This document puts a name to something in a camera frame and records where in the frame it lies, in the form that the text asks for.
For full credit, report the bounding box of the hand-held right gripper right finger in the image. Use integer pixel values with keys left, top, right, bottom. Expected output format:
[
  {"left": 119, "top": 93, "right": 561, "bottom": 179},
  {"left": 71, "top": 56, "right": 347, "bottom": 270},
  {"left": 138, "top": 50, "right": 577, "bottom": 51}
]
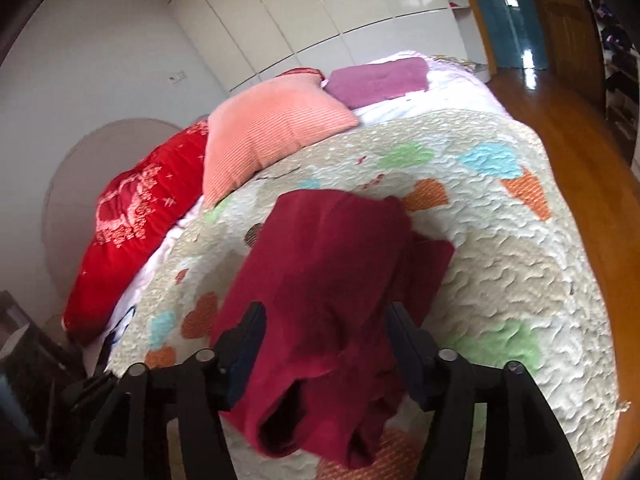
[{"left": 385, "top": 301, "right": 583, "bottom": 480}]

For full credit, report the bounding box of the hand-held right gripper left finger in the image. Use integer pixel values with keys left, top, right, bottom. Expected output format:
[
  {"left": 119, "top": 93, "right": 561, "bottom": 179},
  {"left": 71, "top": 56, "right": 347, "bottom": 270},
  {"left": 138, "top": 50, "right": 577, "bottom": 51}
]
[{"left": 70, "top": 301, "right": 267, "bottom": 480}]

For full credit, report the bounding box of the dark red fleece top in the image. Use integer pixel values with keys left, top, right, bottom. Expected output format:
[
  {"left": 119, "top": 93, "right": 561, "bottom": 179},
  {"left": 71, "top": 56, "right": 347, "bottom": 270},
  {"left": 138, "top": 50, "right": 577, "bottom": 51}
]
[{"left": 210, "top": 190, "right": 456, "bottom": 471}]

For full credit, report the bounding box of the patchwork quilted bedspread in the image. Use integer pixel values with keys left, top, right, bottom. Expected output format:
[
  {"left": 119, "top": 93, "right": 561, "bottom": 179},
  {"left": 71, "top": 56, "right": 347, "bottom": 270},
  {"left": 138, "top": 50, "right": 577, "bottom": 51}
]
[{"left": 105, "top": 109, "right": 631, "bottom": 480}]

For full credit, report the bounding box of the black phone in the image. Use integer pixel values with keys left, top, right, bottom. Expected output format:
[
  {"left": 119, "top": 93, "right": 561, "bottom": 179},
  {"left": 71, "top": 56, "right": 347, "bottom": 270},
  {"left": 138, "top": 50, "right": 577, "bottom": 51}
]
[{"left": 92, "top": 332, "right": 115, "bottom": 378}]

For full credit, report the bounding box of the red embroidered duvet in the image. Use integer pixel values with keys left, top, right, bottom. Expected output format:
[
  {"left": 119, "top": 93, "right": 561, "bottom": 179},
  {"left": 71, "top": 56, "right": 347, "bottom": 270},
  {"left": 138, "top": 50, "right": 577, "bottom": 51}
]
[{"left": 62, "top": 67, "right": 326, "bottom": 346}]

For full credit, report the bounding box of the pink ribbed pillow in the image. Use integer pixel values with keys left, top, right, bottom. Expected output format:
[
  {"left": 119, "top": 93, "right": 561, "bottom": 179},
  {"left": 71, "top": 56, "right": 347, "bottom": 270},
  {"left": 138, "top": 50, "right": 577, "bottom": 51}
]
[{"left": 202, "top": 77, "right": 360, "bottom": 208}]

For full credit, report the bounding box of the grey round headboard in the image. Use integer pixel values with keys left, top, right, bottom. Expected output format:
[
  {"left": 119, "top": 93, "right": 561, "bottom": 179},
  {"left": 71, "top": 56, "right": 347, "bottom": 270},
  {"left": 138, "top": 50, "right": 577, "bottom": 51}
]
[{"left": 42, "top": 119, "right": 201, "bottom": 331}]

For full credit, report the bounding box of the purple folded blanket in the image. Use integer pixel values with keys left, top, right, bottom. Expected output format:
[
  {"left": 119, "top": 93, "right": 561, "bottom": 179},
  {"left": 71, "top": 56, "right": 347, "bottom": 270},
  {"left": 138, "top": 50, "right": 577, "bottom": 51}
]
[{"left": 324, "top": 57, "right": 430, "bottom": 110}]

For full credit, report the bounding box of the teal door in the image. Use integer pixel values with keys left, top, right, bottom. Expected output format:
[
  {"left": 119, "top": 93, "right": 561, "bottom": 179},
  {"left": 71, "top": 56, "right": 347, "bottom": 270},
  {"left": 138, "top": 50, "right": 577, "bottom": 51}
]
[{"left": 457, "top": 0, "right": 548, "bottom": 71}]

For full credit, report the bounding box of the shoe rack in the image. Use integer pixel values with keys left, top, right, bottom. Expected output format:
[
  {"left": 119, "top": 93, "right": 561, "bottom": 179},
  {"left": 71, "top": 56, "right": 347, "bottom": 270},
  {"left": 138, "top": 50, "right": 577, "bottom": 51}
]
[{"left": 582, "top": 0, "right": 640, "bottom": 166}]

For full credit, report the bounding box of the white glossy wardrobe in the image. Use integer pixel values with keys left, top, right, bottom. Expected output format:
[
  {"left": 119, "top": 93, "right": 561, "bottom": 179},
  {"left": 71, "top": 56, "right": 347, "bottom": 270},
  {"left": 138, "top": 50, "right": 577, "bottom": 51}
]
[{"left": 167, "top": 0, "right": 488, "bottom": 96}]

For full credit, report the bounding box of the wooden door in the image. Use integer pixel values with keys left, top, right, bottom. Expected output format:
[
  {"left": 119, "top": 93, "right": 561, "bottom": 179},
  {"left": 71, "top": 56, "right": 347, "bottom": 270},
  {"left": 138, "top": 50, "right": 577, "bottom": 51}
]
[{"left": 520, "top": 0, "right": 608, "bottom": 106}]

